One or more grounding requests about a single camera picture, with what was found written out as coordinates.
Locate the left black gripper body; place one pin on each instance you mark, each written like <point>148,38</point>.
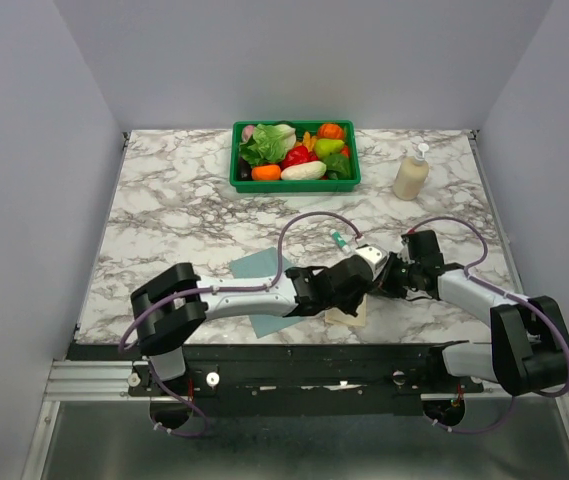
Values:
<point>349,303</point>

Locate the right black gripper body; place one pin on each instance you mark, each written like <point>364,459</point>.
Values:
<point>398,276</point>

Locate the blue-grey envelope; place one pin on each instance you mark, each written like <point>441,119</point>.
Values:
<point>261,264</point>

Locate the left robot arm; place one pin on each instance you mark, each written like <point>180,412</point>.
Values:
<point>172,306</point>

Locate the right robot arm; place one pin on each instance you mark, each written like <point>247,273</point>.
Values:
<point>528,351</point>

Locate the green glue stick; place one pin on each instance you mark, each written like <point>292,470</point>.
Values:
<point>341,243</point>

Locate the beige pump bottle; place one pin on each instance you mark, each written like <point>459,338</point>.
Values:
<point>412,174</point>

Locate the green plastic crate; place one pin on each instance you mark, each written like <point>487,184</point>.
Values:
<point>306,132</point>

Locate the white radish toy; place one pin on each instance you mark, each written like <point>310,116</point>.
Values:
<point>313,170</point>

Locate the green pepper toy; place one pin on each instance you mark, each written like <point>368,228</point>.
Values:
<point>338,167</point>

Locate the orange carrot toy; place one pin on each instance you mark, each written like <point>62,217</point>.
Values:
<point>268,173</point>

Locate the red pepper toy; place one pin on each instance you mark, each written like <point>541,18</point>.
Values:
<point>297,156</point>

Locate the green pear toy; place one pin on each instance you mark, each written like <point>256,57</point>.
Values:
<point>324,147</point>

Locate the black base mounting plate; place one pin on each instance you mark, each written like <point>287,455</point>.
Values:
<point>296,380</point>

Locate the orange pumpkin toy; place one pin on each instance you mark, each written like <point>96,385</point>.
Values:
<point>331,131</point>

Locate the green lettuce toy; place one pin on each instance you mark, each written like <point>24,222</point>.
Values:
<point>268,144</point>

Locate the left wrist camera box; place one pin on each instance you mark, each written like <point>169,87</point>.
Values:
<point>376,257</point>

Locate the aluminium frame rail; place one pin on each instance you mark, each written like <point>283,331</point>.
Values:
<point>88,381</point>

